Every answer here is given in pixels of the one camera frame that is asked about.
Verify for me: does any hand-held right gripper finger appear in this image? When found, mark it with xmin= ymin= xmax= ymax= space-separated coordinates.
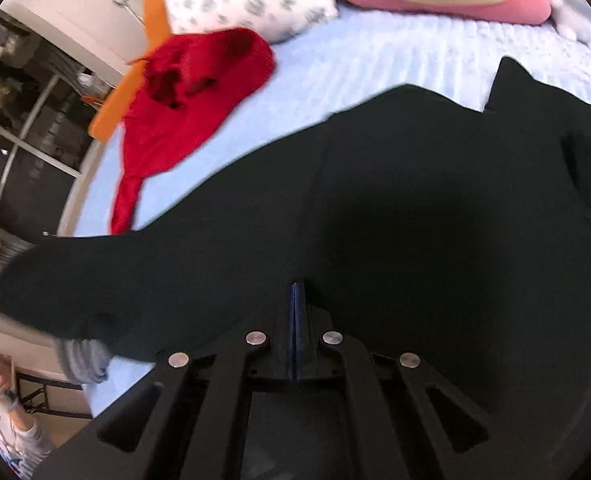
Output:
xmin=295 ymin=283 xmax=543 ymax=480
xmin=36 ymin=283 xmax=297 ymax=480

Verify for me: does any black garment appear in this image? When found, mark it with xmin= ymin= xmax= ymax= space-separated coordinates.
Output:
xmin=0 ymin=56 xmax=591 ymax=480

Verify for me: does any person's left forearm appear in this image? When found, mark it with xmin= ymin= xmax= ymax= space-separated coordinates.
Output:
xmin=0 ymin=402 xmax=56 ymax=473

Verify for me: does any grey striped cloth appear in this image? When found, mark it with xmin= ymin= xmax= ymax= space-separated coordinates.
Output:
xmin=56 ymin=337 xmax=114 ymax=385

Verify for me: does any red garment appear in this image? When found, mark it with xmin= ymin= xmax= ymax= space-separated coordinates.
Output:
xmin=110 ymin=27 xmax=277 ymax=236

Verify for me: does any orange cushion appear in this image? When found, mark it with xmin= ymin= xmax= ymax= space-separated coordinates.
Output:
xmin=88 ymin=0 xmax=176 ymax=143

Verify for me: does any light blue bed blanket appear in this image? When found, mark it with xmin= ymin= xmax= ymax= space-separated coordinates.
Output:
xmin=58 ymin=0 xmax=591 ymax=418

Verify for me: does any white patterned pillow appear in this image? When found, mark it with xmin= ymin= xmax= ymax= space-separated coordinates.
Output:
xmin=156 ymin=0 xmax=339 ymax=44

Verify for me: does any black metal frame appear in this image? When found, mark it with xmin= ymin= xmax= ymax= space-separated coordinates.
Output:
xmin=10 ymin=365 xmax=94 ymax=418

